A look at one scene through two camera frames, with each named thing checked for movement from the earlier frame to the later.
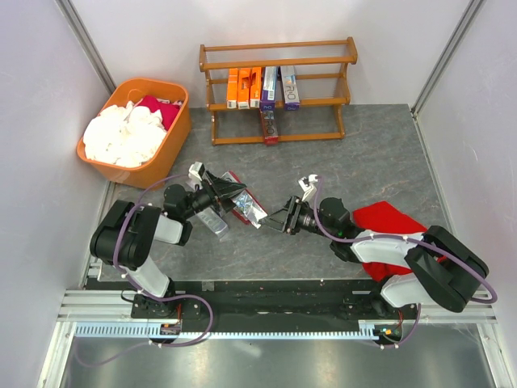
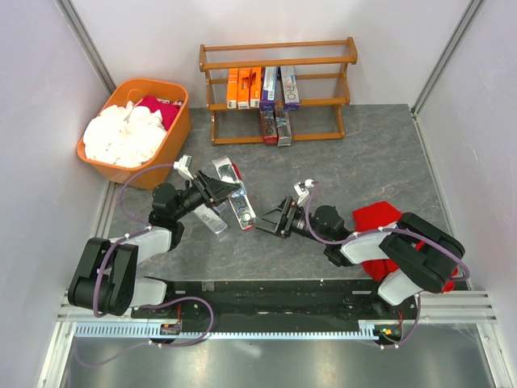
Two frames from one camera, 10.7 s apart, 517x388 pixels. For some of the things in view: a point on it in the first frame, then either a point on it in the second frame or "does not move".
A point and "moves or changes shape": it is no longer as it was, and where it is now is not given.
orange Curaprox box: x=244 y=78 does not move
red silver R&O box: x=270 y=127 does not move
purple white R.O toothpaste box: x=291 y=94 does not move
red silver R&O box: x=248 y=209 → x=283 y=124
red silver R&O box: x=245 y=204 moves or changes shape
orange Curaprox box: x=255 y=84 does not move
